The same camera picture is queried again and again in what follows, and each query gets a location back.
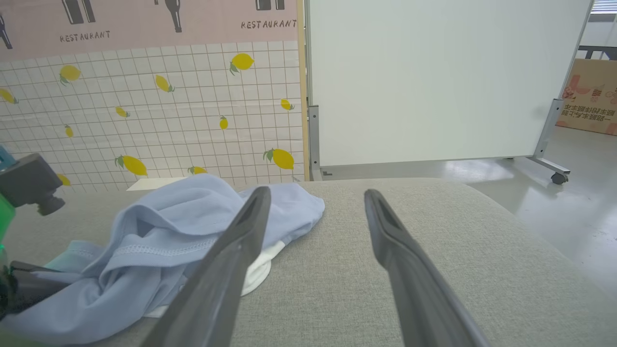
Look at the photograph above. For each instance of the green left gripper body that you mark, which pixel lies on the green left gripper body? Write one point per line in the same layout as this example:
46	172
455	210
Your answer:
5	217

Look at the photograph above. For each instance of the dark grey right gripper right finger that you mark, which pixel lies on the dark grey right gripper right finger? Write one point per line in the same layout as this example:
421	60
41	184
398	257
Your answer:
414	289

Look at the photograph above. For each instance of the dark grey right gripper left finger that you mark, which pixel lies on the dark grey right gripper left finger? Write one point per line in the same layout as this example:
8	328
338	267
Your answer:
212	289

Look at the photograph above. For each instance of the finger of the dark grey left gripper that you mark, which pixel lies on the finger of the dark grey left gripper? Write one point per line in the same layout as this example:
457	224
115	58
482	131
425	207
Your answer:
33	286

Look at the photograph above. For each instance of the light blue and white garment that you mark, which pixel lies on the light blue and white garment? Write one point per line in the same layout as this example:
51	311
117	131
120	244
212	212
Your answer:
144	250

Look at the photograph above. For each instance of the lemon print backdrop panel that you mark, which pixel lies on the lemon print backdrop panel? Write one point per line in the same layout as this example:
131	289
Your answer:
193	96

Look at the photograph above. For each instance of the white rolling partition board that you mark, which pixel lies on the white rolling partition board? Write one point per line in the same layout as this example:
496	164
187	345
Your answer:
434	72

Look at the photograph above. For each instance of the printed cardboard box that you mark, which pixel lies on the printed cardboard box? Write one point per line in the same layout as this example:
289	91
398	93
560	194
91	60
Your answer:
593	96

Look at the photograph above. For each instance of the white window blind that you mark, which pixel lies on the white window blind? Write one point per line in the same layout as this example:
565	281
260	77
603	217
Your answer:
605	6

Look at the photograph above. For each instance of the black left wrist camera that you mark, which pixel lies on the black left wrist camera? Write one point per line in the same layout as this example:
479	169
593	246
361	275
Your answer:
24	180

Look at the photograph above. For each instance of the black table frame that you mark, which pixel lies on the black table frame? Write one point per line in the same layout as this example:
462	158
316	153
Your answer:
597	48

